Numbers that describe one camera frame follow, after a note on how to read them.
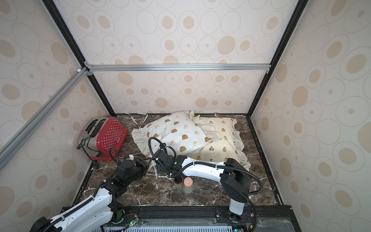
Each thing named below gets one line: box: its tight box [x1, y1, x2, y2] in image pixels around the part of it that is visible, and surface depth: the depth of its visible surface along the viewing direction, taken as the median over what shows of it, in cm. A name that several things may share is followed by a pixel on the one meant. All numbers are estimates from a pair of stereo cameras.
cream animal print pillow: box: [190, 116, 251, 171], surface depth 91 cm
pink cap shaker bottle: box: [183, 176, 194, 194], surface depth 76 cm
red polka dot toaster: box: [77, 115, 129, 162], surface depth 89 cm
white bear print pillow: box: [131, 110, 213, 158], surface depth 91 cm
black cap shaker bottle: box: [174, 175, 184, 191], surface depth 78 cm
